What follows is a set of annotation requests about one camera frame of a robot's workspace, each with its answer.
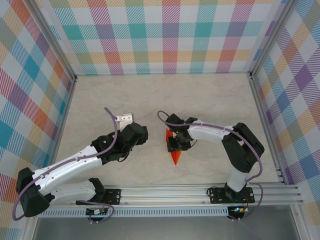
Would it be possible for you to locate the orange cloth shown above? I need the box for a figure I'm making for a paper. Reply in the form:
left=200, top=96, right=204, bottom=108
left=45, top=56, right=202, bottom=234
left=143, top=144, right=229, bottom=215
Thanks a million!
left=164, top=128, right=183, bottom=167

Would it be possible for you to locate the black circuit board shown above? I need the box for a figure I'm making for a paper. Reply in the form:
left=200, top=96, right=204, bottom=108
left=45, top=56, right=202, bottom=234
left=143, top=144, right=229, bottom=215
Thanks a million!
left=85, top=207, right=109, bottom=216

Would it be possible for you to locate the grey metal panel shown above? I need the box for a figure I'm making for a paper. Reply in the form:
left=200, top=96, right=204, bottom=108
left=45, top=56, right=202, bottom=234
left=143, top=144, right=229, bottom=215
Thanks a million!
left=32, top=216, right=301, bottom=240

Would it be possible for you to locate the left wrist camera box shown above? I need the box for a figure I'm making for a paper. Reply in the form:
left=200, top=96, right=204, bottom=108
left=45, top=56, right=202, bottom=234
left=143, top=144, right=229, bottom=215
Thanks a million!
left=116, top=112, right=135, bottom=131

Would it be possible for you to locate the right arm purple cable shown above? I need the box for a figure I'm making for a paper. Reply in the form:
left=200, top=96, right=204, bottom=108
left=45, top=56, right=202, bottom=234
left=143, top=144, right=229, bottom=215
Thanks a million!
left=156, top=110, right=264, bottom=222

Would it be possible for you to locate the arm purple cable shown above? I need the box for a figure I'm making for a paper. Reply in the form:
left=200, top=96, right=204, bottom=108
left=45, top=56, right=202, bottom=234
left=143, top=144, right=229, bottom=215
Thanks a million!
left=156, top=110, right=264, bottom=222
left=12, top=107, right=118, bottom=224

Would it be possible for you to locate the long aluminium base rail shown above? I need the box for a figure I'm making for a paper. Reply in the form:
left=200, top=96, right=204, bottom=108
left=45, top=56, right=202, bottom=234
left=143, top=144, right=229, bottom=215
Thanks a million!
left=27, top=184, right=305, bottom=207

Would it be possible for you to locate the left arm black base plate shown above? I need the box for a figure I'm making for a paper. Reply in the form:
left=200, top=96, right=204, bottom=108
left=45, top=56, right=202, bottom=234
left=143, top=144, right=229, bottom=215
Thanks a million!
left=76, top=188, right=123, bottom=206

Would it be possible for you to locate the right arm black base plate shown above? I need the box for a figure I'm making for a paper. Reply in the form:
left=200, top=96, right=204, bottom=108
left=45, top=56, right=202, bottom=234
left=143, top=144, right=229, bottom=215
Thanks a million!
left=209, top=187, right=256, bottom=205

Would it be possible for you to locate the aluminium table side rail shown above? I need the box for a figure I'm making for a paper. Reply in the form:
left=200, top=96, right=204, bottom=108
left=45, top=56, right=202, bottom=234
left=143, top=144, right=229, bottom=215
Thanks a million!
left=249, top=72, right=287, bottom=185
left=46, top=76, right=78, bottom=187

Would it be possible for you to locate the perforated metal cable tray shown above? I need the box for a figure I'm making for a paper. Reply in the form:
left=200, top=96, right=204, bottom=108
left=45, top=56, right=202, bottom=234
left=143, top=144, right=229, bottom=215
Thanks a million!
left=39, top=206, right=230, bottom=218

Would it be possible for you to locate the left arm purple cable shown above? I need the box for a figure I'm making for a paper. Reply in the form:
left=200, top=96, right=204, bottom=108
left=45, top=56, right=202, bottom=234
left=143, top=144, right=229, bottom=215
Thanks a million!
left=12, top=107, right=118, bottom=224

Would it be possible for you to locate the aluminium frame post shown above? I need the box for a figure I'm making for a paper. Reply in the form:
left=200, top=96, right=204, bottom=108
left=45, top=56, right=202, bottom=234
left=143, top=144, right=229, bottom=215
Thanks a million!
left=246, top=0, right=298, bottom=78
left=24, top=0, right=78, bottom=83

